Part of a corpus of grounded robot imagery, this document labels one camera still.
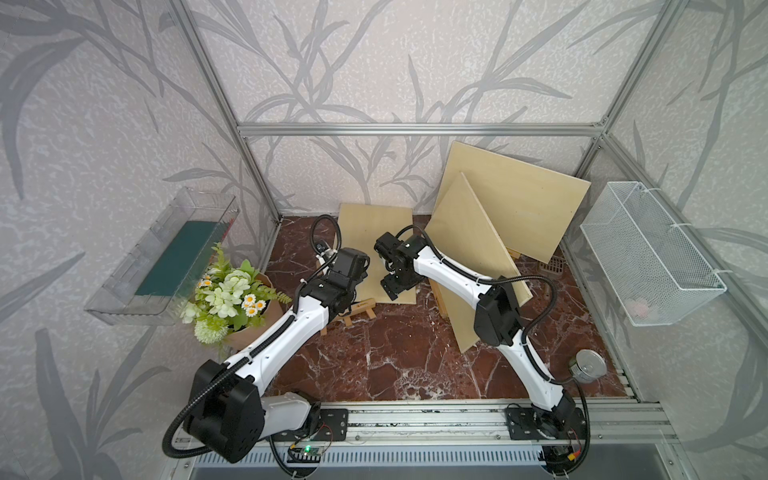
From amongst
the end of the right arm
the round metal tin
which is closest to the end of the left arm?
the end of the right arm

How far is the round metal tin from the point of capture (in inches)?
30.9

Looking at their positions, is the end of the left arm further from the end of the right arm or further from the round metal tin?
the round metal tin
